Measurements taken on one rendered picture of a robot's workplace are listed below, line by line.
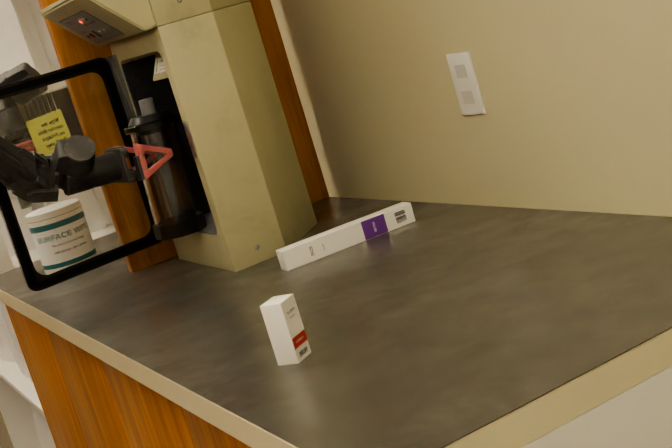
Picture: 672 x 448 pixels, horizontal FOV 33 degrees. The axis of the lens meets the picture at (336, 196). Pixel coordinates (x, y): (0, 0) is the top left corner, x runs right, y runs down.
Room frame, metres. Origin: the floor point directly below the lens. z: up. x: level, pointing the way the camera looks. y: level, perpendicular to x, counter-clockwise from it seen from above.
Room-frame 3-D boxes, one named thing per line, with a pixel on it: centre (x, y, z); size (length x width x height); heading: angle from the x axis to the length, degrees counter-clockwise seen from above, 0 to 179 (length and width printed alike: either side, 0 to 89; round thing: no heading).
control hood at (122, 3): (2.17, 0.34, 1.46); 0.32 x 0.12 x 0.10; 25
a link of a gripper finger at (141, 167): (2.13, 0.32, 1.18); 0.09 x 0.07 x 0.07; 117
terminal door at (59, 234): (2.25, 0.50, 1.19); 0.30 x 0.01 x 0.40; 121
